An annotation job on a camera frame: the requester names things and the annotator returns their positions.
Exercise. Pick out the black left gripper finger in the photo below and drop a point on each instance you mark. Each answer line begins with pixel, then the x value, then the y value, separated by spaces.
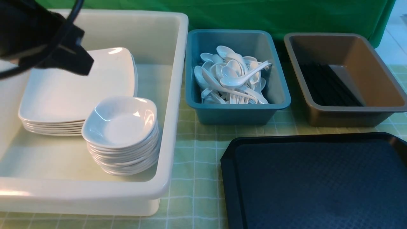
pixel 78 61

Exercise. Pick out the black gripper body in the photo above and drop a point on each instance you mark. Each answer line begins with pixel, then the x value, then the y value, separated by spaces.
pixel 27 28

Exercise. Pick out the large white square plate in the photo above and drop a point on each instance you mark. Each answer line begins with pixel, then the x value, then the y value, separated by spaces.
pixel 59 96

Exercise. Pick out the white ceramic soup spoon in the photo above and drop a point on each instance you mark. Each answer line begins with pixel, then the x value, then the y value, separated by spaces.
pixel 229 80

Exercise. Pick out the white small bowl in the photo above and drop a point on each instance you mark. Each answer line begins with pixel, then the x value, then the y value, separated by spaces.
pixel 120 122

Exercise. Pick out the stack of white plates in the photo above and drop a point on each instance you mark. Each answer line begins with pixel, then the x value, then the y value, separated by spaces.
pixel 54 129

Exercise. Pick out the stack of white bowls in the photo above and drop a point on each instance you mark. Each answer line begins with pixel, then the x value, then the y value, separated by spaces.
pixel 130 160

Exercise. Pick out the large white plastic tub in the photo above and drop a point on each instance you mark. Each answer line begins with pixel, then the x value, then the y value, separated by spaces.
pixel 157 40

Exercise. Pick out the pile of white spoons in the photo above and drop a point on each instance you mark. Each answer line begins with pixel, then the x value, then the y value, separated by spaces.
pixel 208 76

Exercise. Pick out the green checkered tablecloth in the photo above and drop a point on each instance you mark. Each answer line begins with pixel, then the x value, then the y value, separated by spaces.
pixel 195 198

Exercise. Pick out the teal plastic bin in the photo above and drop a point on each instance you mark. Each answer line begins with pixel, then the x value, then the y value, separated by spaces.
pixel 255 43

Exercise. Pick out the brown plastic bin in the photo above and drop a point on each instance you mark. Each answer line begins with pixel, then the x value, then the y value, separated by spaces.
pixel 359 67

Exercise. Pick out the green backdrop cloth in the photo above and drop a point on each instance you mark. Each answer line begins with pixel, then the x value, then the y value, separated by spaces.
pixel 367 18

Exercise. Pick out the black serving tray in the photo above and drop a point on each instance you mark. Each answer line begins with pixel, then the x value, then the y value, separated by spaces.
pixel 334 181

